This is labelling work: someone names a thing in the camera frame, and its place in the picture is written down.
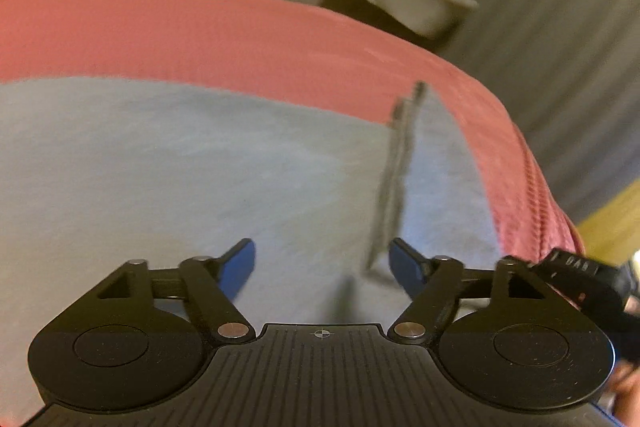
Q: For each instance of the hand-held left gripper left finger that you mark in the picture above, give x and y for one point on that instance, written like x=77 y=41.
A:
x=242 y=264

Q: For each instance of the pink ribbed blanket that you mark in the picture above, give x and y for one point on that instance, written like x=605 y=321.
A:
x=200 y=32

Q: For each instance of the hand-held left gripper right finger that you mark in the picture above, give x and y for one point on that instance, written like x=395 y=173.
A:
x=406 y=264

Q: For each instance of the grey sweat pants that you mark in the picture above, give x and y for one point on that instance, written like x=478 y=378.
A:
x=200 y=182

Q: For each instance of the white upholstered chair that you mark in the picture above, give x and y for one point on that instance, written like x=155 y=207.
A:
x=425 y=4

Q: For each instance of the grey curtain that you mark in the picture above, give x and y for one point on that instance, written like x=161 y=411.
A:
x=560 y=32

